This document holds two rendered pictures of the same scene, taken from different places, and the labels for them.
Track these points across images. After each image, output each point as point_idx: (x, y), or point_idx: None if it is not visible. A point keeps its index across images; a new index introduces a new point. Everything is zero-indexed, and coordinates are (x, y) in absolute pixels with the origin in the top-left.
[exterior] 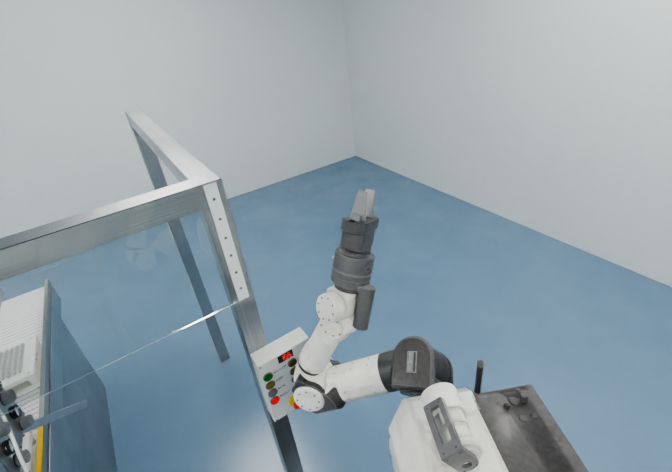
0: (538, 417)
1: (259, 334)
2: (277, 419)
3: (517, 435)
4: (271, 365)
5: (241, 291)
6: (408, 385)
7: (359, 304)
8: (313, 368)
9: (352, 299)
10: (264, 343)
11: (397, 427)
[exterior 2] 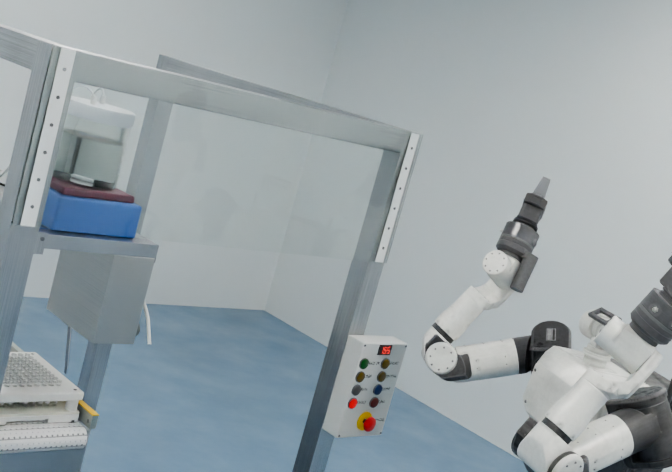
0: (653, 374)
1: (365, 316)
2: (340, 435)
3: None
4: (371, 351)
5: (381, 252)
6: (548, 347)
7: (523, 266)
8: (453, 329)
9: (516, 263)
10: (362, 331)
11: (546, 358)
